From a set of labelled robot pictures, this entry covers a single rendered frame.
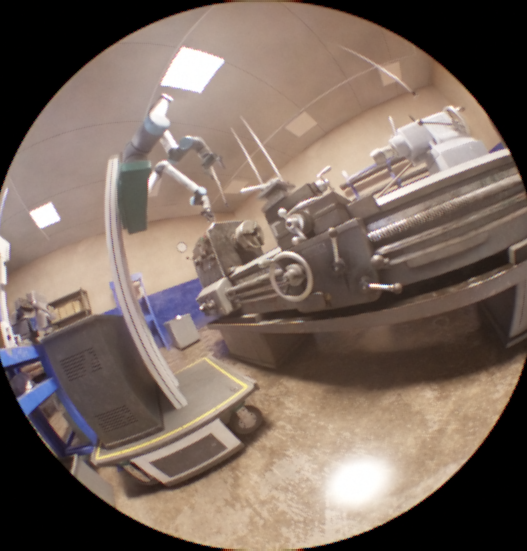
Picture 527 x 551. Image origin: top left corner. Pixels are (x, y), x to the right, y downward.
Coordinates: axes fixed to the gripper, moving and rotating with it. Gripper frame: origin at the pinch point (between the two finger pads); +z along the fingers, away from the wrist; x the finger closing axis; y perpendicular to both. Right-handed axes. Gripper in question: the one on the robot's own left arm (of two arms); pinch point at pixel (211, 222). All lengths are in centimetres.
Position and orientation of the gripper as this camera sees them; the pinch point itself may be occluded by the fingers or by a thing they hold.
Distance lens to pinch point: 181.0
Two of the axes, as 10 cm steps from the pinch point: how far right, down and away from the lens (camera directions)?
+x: 2.1, -1.0, 9.7
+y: 9.0, -3.7, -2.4
